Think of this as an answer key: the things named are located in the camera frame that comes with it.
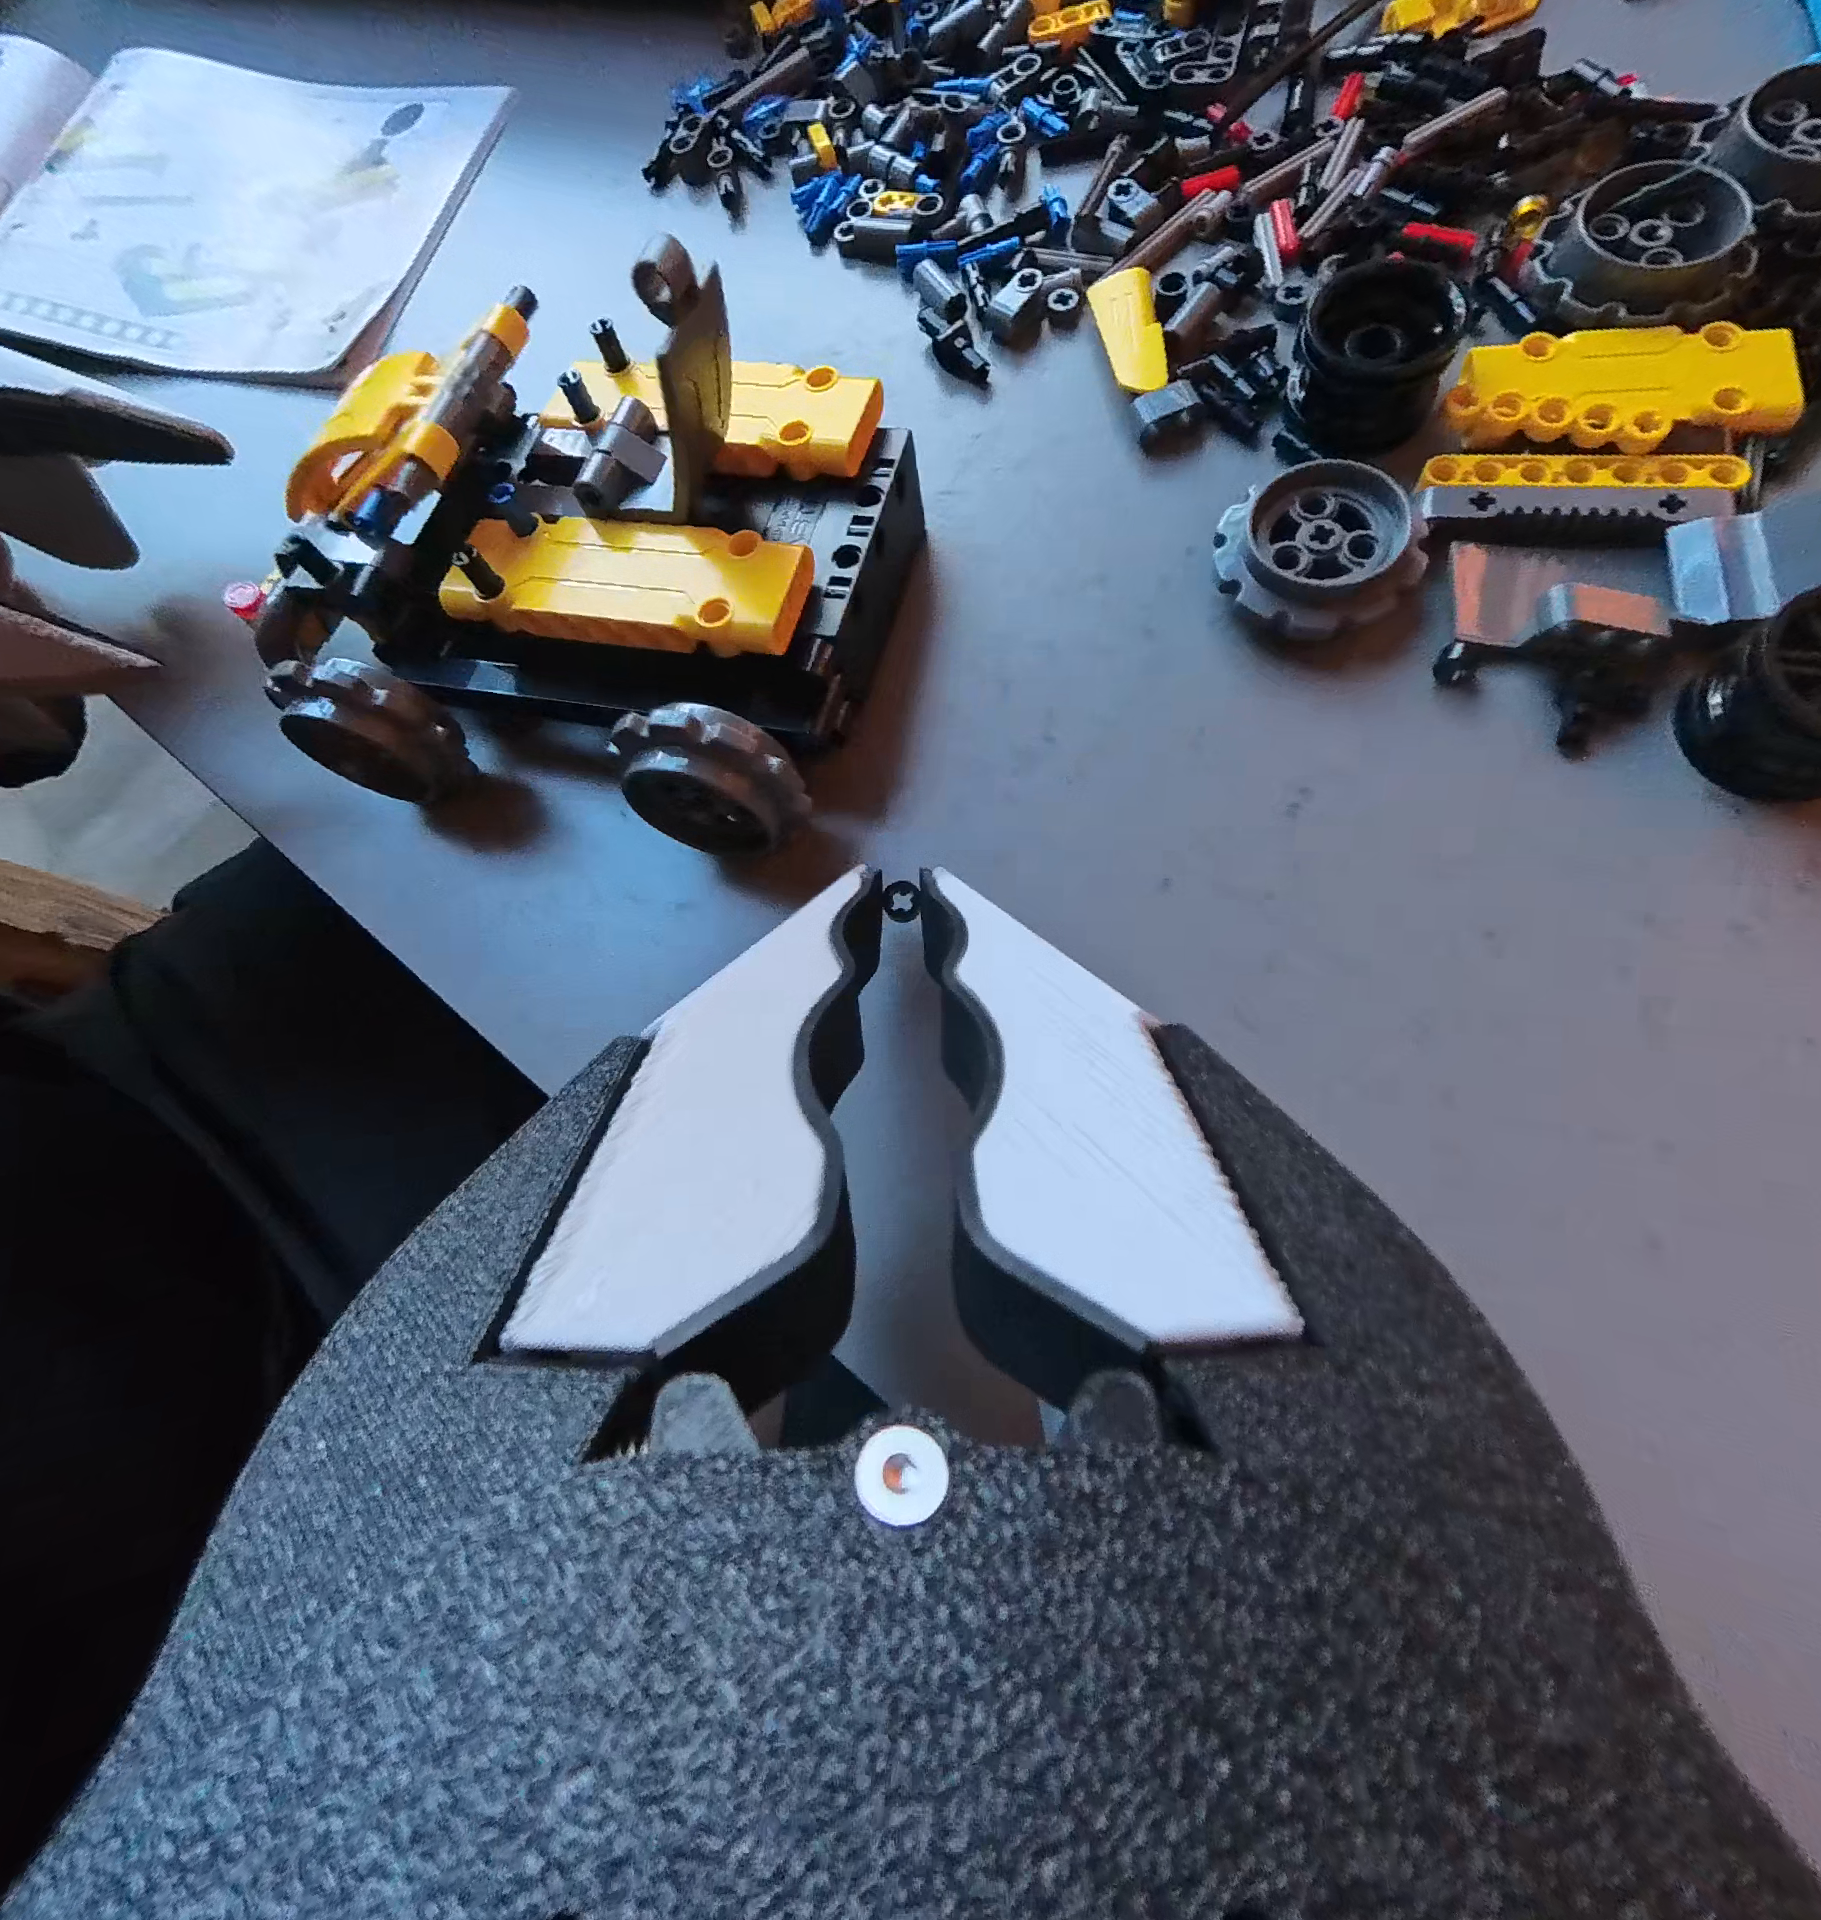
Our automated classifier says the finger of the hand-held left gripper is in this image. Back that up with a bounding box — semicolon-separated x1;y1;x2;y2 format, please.
0;377;239;573
0;586;167;757

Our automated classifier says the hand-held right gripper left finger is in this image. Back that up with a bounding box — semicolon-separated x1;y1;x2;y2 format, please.
498;863;884;1412

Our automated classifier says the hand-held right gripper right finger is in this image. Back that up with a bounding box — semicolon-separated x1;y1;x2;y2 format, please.
919;863;1307;1412

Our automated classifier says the yellow black brick toy car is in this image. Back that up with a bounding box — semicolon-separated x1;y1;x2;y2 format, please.
245;231;930;863

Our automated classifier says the grey desk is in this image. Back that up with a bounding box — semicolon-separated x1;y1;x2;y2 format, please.
0;0;1821;1920

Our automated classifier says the wooden plank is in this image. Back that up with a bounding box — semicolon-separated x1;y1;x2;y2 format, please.
0;842;167;1003

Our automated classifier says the instruction booklet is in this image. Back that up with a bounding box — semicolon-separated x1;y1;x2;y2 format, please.
0;34;518;386

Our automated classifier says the grey toothed wheel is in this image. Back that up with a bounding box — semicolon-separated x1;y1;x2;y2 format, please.
1214;454;1433;649

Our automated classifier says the grey angled brick piece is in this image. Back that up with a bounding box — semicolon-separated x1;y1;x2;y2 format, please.
1433;537;1677;757

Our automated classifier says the black spoked tyre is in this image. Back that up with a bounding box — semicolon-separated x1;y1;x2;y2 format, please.
1667;578;1821;810

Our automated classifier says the grey yellow brick beam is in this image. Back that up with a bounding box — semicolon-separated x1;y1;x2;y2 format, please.
1414;447;1756;555

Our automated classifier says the yellow curved brick panel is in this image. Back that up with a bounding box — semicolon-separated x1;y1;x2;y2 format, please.
1079;266;1172;398

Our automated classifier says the black wheel rim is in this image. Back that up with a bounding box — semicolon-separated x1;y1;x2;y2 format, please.
1284;256;1471;463

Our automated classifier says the grey wavy brick panel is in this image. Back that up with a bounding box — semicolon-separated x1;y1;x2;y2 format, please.
1664;486;1821;629

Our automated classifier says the yellow holed brick panel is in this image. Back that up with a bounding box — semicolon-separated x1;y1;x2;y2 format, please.
1445;326;1811;454

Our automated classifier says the pile of small brick parts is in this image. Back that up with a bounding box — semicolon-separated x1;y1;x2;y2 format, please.
644;0;1821;463

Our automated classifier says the large grey wheel hub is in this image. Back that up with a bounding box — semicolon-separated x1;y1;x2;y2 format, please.
1702;60;1821;206
1538;159;1761;329

